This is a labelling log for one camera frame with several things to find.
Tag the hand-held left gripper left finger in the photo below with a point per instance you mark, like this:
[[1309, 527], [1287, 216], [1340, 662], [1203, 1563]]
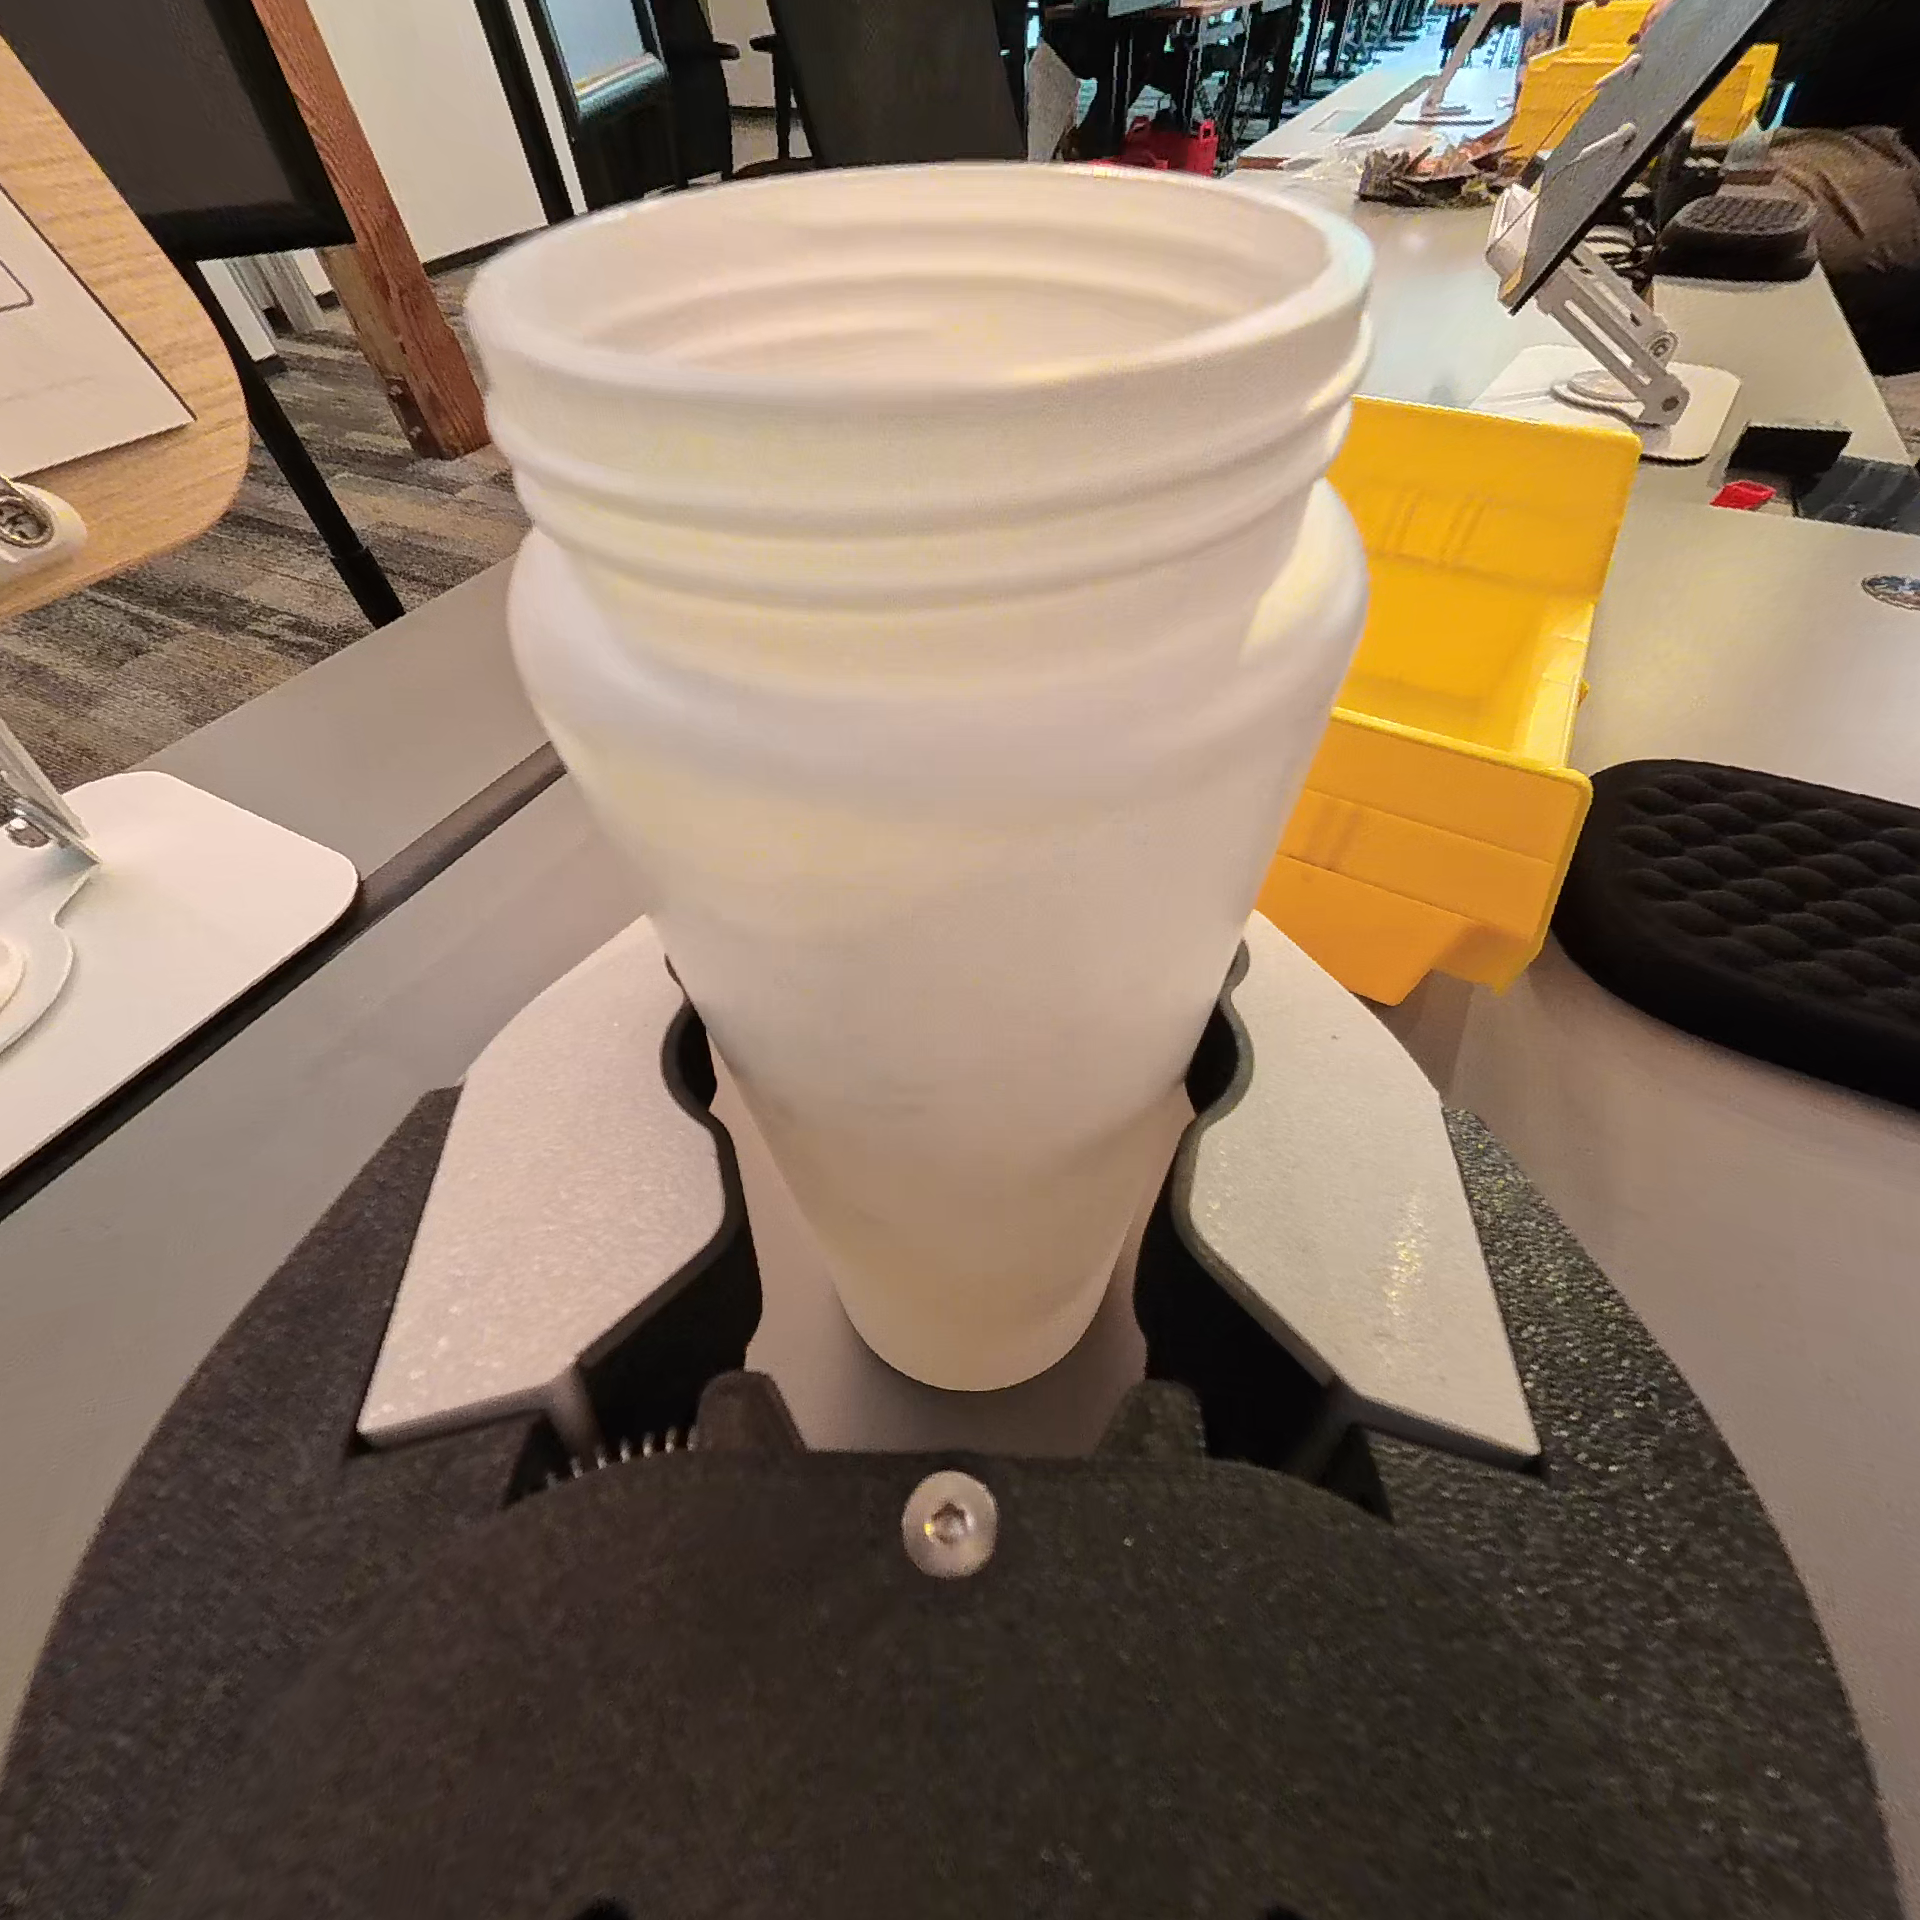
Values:
[[524, 1230]]

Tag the black partition panel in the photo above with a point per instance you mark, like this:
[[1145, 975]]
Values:
[[898, 78]]

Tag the red bag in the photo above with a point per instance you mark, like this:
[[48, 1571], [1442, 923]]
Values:
[[1178, 150]]

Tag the black framed panel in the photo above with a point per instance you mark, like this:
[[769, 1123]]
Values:
[[592, 78]]

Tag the white plastic bottle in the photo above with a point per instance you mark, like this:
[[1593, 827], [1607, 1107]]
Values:
[[932, 824]]

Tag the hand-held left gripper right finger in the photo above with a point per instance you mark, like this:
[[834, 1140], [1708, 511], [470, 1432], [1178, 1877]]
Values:
[[1352, 1230]]

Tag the wooden instruction sheet board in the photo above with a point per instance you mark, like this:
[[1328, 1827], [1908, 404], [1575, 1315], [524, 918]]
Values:
[[135, 450]]

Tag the tablet on metal stand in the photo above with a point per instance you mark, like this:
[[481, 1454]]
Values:
[[1637, 138]]

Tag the pile of crumpled wrappers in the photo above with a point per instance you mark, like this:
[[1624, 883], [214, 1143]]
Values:
[[1431, 170]]

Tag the brown wooden leg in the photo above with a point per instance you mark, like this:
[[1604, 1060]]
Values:
[[393, 298]]

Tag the small black box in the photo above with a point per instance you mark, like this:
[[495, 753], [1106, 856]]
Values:
[[1792, 447]]

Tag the round desk grommet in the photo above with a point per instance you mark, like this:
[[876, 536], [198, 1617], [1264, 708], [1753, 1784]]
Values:
[[1894, 590]]

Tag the yellow plastic bin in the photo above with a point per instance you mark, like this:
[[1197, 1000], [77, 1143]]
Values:
[[1575, 78], [1440, 812]]

